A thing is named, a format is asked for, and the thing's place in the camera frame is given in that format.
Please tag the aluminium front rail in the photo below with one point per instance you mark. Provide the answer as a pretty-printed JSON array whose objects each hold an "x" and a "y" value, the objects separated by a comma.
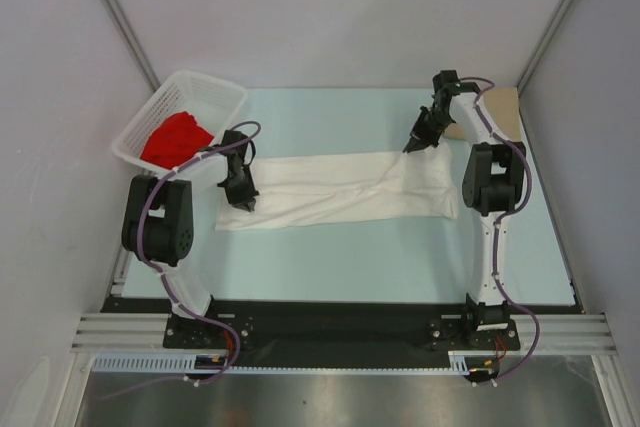
[{"x": 579, "y": 334}]

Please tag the aluminium frame post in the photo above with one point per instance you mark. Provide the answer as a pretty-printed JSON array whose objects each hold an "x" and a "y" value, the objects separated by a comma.
[
  {"x": 553, "y": 25},
  {"x": 121, "y": 22}
]

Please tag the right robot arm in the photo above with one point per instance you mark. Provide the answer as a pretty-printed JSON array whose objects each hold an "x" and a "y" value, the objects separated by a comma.
[{"x": 496, "y": 185}]

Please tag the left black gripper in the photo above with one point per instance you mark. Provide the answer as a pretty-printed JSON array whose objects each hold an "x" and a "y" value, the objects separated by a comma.
[{"x": 246, "y": 196}]

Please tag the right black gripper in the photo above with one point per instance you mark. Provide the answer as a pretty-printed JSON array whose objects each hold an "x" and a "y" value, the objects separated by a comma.
[{"x": 420, "y": 137}]

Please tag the white t shirt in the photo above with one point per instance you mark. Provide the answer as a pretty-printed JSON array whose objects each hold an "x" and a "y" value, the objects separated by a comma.
[{"x": 329, "y": 189}]

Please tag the white slotted cable duct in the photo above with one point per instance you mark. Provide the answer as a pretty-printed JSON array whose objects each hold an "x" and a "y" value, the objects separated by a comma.
[{"x": 185, "y": 364}]

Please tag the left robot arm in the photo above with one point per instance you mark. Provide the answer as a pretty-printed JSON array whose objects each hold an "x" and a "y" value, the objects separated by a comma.
[{"x": 158, "y": 226}]

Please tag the folded tan t shirt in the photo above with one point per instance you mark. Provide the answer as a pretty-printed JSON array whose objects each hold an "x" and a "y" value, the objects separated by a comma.
[{"x": 499, "y": 105}]

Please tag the right aluminium frame post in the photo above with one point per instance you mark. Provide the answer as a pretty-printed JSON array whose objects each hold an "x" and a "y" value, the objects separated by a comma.
[{"x": 553, "y": 25}]

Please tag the white plastic basket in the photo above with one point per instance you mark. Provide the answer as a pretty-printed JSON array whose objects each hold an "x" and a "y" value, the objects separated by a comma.
[{"x": 189, "y": 111}]

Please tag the red t shirt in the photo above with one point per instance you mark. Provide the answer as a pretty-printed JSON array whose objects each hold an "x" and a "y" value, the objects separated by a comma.
[{"x": 175, "y": 141}]

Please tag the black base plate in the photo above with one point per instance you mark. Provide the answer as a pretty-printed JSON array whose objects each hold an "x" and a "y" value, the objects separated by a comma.
[{"x": 327, "y": 335}]

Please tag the left aluminium frame post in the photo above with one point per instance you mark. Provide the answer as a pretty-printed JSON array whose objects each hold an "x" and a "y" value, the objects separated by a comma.
[{"x": 121, "y": 22}]

